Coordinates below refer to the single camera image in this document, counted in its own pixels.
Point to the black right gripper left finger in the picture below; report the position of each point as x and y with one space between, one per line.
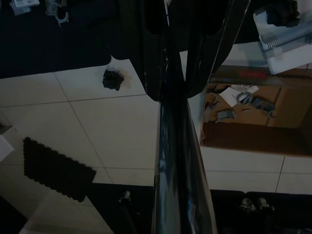
151 61

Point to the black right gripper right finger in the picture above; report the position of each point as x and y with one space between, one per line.
207 48

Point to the black crumpled lump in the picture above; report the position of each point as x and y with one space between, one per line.
112 80
282 13

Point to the white paper sheet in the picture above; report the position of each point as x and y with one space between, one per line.
228 95

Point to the grey plastic clip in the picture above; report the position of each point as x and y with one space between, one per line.
264 107
59 17
225 115

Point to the brown cardboard box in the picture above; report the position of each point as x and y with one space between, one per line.
243 139

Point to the grey caster wheel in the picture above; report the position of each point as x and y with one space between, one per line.
264 205
126 195
246 204

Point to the white printed carton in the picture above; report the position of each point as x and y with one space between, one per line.
23 5

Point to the small black foam tile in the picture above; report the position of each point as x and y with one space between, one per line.
57 168

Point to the white box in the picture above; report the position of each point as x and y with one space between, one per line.
5 147

